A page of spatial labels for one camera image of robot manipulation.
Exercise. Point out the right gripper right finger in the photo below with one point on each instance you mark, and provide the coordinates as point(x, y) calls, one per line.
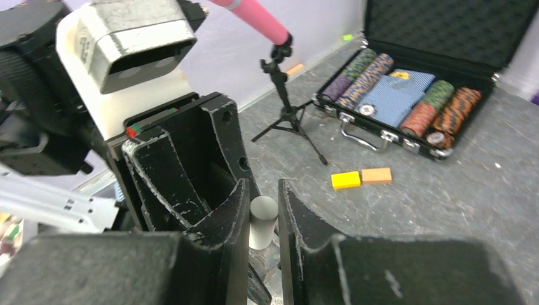
point(322, 265)

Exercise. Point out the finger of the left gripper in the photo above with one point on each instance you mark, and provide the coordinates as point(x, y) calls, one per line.
point(169, 199)

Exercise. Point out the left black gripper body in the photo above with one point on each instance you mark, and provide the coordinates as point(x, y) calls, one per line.
point(207, 136)

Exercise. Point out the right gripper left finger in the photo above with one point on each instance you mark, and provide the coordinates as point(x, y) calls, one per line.
point(207, 264)

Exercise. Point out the clear nail polish bottle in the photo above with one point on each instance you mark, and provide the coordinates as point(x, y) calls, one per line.
point(264, 248)

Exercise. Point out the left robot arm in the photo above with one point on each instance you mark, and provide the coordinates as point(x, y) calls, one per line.
point(45, 127)

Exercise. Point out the yellow block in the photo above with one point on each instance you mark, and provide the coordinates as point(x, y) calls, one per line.
point(345, 180)

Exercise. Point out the orange wooden block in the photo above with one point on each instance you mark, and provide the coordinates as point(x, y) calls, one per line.
point(376, 175)

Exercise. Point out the pink microphone on tripod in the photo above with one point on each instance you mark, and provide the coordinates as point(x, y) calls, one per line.
point(261, 20)

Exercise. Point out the black poker chip case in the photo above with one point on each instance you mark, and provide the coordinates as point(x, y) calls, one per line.
point(424, 70)

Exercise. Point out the purple cube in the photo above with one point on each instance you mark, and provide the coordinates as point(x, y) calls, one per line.
point(535, 99)

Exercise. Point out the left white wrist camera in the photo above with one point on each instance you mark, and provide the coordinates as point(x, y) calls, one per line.
point(123, 56)

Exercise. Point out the tan block left wall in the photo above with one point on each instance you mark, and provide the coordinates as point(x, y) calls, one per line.
point(294, 70)

